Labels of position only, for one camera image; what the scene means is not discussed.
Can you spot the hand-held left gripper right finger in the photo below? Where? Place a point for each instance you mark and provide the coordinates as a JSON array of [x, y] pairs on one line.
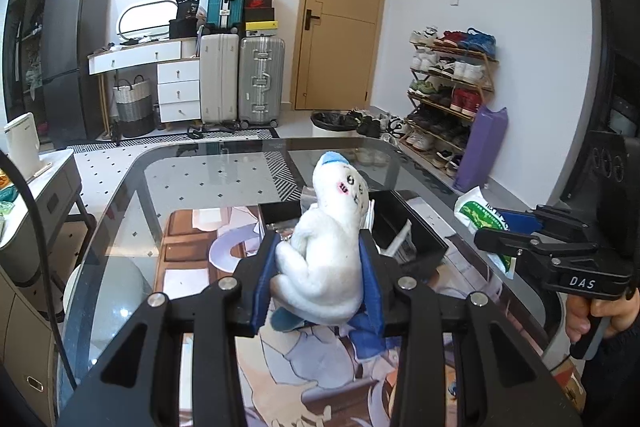
[[372, 287]]

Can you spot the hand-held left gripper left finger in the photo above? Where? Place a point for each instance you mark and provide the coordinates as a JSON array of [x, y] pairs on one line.
[[262, 297]]

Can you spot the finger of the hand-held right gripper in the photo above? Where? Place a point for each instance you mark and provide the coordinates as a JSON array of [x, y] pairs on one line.
[[505, 241], [520, 221]]

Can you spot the green white packet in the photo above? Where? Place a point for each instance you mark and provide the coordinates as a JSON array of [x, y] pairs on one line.
[[480, 212]]

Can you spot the white blue plush toy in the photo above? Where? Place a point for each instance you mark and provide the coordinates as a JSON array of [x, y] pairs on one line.
[[325, 257]]

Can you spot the black storage box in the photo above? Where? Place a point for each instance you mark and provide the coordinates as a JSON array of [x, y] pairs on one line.
[[425, 247]]

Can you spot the person's right forearm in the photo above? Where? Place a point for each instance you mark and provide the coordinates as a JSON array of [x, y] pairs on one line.
[[617, 377]]

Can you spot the person's right hand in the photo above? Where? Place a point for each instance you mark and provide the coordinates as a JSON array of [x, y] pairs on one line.
[[577, 317]]

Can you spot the purple bag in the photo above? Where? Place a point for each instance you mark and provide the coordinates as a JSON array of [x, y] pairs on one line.
[[482, 152]]

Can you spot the printed table mat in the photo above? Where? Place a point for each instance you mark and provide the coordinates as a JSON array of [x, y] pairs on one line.
[[300, 387]]

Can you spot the small cardboard box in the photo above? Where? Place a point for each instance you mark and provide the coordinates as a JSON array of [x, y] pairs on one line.
[[567, 382]]

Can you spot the cluster of loose shoes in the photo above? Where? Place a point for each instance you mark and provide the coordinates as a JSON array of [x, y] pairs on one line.
[[375, 124]]

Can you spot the wooden shoe rack with shoes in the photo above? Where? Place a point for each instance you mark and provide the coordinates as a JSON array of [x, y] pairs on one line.
[[452, 72]]

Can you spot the white bin black liner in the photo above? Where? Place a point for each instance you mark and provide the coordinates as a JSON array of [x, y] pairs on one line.
[[332, 123]]

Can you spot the silver suitcase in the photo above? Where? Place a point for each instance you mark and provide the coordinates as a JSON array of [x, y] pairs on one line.
[[261, 79]]

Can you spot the white vanity desk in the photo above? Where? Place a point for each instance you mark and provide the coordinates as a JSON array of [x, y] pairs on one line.
[[177, 92]]

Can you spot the white suitcase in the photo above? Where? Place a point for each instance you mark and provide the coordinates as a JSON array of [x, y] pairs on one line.
[[219, 77]]

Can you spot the woven laundry basket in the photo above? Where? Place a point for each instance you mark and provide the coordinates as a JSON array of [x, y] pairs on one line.
[[132, 107]]

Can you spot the wooden door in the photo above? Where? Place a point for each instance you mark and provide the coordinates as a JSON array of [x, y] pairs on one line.
[[345, 57]]

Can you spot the yellow black shoe box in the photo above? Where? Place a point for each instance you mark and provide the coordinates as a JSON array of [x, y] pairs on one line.
[[261, 26]]

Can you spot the pile of colourful snack packets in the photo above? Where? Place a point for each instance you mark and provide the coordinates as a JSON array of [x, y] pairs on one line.
[[6, 202]]

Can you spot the black handbag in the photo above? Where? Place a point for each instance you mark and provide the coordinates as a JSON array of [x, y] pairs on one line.
[[182, 29]]

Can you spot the white electric kettle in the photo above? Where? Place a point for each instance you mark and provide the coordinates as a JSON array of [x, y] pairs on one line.
[[22, 147]]

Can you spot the red logo shoe box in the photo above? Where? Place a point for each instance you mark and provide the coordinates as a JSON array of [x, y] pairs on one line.
[[259, 2]]

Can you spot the black gift bag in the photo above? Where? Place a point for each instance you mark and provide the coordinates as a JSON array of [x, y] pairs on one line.
[[186, 7]]

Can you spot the oval mirror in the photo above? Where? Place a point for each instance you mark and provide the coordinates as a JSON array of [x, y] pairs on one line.
[[147, 19]]

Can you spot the dark grey fridge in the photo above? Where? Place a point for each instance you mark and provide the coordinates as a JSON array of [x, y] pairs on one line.
[[75, 57]]

